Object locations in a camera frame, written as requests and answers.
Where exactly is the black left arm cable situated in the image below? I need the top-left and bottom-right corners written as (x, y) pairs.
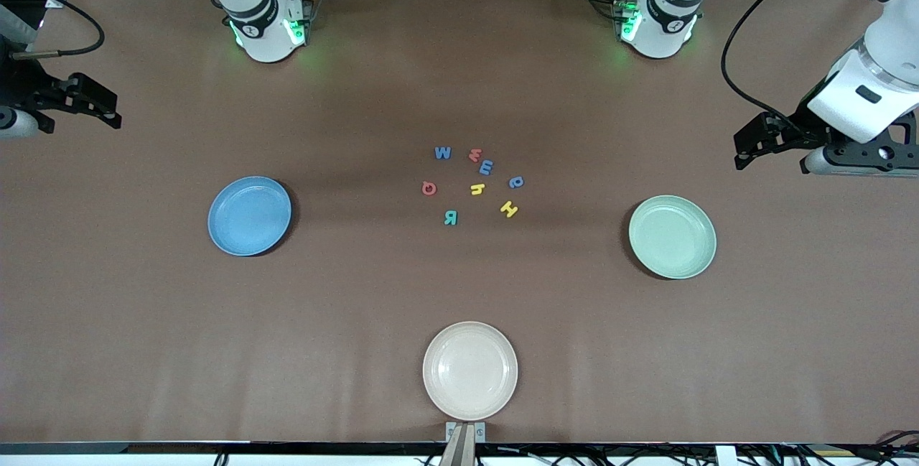
top-left (720, 0), bottom-right (862, 129)

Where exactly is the blue plate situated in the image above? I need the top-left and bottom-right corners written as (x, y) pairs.
top-left (207, 176), bottom-right (293, 257)

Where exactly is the beige plate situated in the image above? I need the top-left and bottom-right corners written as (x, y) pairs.
top-left (422, 321), bottom-right (519, 421)

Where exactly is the metal table edge bracket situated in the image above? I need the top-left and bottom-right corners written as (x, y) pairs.
top-left (445, 421), bottom-right (486, 466)

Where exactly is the green plate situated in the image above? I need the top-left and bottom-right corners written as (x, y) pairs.
top-left (628, 195), bottom-right (717, 280)

